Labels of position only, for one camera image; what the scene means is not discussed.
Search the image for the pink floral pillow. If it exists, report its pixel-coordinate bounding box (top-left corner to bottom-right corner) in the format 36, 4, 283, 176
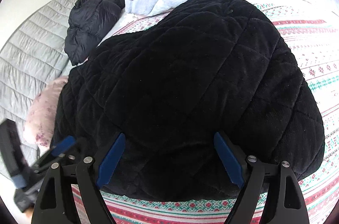
24, 76, 68, 153

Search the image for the dark navy puffer jacket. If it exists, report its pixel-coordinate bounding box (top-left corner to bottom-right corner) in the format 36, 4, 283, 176
64, 0, 125, 66

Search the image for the patterned striped bed sheet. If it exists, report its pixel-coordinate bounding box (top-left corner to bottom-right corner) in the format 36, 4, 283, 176
103, 0, 338, 223

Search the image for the grey quilted headboard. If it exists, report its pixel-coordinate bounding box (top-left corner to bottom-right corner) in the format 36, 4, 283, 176
1, 0, 76, 163

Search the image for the black quilted fleece coat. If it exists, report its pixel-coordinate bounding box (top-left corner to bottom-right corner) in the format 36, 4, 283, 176
52, 0, 325, 202

